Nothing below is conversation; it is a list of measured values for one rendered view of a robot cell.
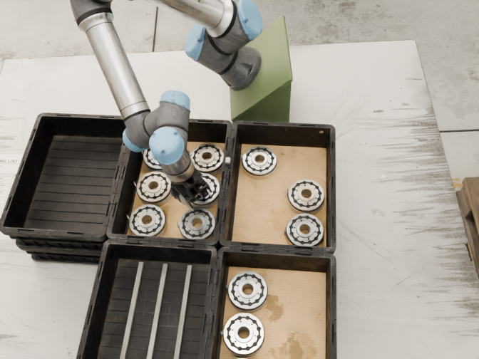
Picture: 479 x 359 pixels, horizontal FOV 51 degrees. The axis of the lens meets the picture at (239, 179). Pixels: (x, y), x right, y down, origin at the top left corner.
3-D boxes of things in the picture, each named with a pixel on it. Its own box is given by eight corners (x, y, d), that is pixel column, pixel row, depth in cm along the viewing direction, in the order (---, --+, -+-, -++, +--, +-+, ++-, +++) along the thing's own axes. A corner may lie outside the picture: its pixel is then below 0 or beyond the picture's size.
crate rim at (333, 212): (233, 125, 151) (233, 120, 149) (334, 129, 148) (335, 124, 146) (219, 248, 131) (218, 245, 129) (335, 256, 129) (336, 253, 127)
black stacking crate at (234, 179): (236, 143, 159) (233, 122, 150) (330, 147, 157) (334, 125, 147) (222, 261, 140) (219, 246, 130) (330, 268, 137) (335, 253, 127)
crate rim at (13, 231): (41, 116, 157) (38, 112, 154) (135, 120, 154) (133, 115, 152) (-1, 234, 137) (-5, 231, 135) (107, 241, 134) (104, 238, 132)
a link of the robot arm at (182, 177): (155, 162, 124) (180, 141, 126) (160, 170, 128) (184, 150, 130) (172, 181, 121) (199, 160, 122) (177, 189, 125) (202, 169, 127)
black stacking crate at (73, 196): (53, 134, 165) (39, 113, 155) (142, 139, 162) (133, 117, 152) (16, 248, 145) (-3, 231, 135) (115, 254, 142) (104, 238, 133)
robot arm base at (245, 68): (229, 64, 178) (207, 51, 172) (259, 40, 169) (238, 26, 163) (230, 98, 171) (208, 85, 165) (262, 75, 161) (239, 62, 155)
